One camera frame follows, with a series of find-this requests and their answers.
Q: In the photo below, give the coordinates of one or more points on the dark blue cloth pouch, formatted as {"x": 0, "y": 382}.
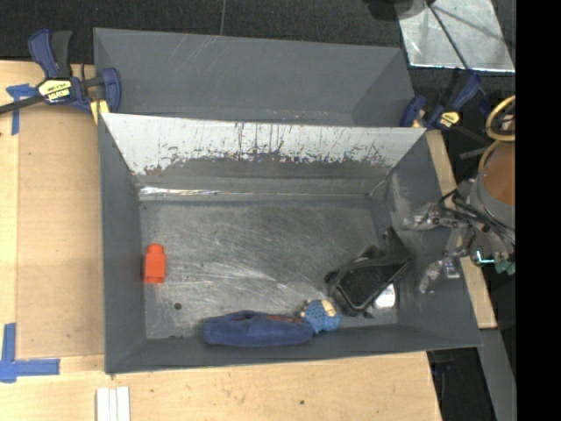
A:
{"x": 256, "y": 330}

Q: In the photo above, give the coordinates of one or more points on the black flat case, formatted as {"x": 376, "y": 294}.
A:
{"x": 366, "y": 281}

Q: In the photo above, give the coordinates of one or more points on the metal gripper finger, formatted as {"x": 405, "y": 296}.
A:
{"x": 427, "y": 221}
{"x": 440, "y": 272}

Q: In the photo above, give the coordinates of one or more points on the orange-red plastic block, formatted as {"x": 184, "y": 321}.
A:
{"x": 154, "y": 265}

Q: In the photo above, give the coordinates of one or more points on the small white packet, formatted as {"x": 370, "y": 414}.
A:
{"x": 386, "y": 298}

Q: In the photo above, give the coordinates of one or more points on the blue knitted toy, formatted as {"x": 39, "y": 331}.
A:
{"x": 322, "y": 316}

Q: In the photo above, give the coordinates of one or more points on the grey metal bin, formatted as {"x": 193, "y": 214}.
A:
{"x": 263, "y": 244}

